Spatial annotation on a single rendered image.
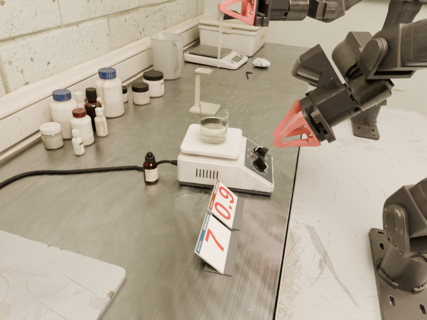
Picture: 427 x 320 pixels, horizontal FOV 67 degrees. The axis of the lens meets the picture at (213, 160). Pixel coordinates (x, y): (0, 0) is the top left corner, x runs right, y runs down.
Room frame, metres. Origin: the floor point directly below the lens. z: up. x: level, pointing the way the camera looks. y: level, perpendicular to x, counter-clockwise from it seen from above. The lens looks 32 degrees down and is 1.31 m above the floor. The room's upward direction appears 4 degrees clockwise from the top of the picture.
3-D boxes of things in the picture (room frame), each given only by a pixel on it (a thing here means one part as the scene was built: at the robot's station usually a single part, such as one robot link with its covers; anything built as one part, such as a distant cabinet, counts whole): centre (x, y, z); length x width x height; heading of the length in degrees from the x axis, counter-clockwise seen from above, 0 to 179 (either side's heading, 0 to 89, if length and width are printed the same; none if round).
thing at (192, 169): (0.60, -0.02, 0.94); 0.22 x 0.13 x 0.08; 85
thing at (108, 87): (0.88, 0.31, 0.96); 0.07 x 0.07 x 0.13
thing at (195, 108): (0.95, 0.04, 0.96); 0.08 x 0.08 x 0.13; 77
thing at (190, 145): (0.60, 0.00, 0.98); 0.12 x 0.12 x 0.01; 85
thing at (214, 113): (0.60, 0.01, 1.03); 0.07 x 0.06 x 0.08; 135
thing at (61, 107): (0.73, 0.38, 0.96); 0.06 x 0.06 x 0.11
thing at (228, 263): (0.37, -0.02, 0.92); 0.09 x 0.06 x 0.04; 172
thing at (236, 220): (0.47, -0.03, 0.92); 0.09 x 0.06 x 0.04; 172
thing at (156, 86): (1.05, 0.22, 0.94); 0.07 x 0.07 x 0.07
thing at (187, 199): (0.49, 0.04, 0.91); 0.06 x 0.06 x 0.02
